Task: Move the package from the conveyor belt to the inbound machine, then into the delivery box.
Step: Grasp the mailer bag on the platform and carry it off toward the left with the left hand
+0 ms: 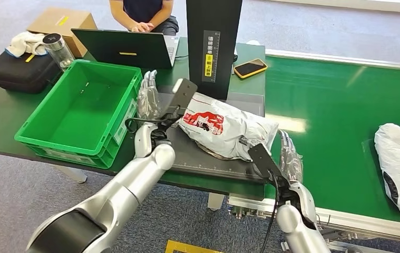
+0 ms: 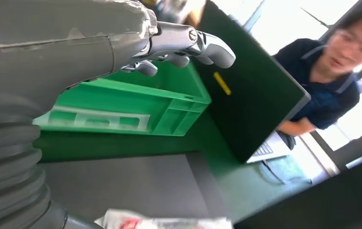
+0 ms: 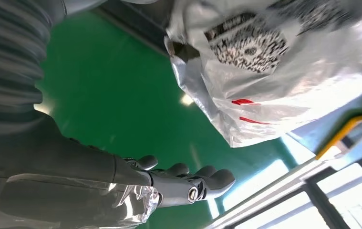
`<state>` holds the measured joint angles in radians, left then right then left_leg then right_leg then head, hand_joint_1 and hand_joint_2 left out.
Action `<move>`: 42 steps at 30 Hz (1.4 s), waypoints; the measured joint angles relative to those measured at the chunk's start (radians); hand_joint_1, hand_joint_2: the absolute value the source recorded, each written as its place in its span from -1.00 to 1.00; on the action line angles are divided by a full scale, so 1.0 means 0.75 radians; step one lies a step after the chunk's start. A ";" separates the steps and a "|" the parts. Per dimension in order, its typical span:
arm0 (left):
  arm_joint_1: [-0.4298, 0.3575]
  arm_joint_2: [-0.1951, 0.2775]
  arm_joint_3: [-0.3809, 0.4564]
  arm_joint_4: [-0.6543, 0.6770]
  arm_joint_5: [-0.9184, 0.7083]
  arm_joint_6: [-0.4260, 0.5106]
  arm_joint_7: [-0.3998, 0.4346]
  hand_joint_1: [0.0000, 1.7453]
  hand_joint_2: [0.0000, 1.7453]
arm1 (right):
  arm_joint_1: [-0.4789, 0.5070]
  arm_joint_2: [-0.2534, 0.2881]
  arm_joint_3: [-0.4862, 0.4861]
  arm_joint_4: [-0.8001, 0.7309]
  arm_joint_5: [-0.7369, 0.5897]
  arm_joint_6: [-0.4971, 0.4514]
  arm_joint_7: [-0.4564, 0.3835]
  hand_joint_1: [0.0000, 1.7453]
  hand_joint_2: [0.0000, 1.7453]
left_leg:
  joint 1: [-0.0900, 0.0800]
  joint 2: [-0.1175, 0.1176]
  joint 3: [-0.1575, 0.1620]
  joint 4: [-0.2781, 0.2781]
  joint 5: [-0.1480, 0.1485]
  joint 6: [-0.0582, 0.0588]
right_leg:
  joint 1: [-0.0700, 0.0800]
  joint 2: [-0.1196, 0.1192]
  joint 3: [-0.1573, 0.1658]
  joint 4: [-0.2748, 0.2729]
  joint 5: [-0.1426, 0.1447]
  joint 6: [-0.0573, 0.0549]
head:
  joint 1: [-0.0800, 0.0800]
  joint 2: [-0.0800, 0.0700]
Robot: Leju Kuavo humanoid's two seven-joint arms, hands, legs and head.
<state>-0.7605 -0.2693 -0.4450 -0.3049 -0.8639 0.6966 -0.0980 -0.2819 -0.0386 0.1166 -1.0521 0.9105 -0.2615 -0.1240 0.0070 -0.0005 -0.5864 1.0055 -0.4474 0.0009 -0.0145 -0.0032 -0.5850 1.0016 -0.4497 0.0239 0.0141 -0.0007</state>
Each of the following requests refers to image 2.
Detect brown cardboard box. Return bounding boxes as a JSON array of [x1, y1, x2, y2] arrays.
[[184, 4, 207, 29]]

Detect white red-printed poly package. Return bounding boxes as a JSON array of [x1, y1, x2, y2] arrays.
[[94, 208, 234, 229]]

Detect green plastic crate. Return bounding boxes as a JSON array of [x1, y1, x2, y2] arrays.
[[32, 62, 212, 137]]

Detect dark laptop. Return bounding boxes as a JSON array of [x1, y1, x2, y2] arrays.
[[193, 0, 311, 165]]

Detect green table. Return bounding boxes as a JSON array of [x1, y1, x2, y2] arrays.
[[33, 110, 314, 222]]

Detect yellow laptop sticker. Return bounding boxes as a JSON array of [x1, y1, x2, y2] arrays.
[[213, 71, 232, 96]]

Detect person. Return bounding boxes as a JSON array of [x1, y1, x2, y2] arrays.
[[274, 3, 362, 152]]

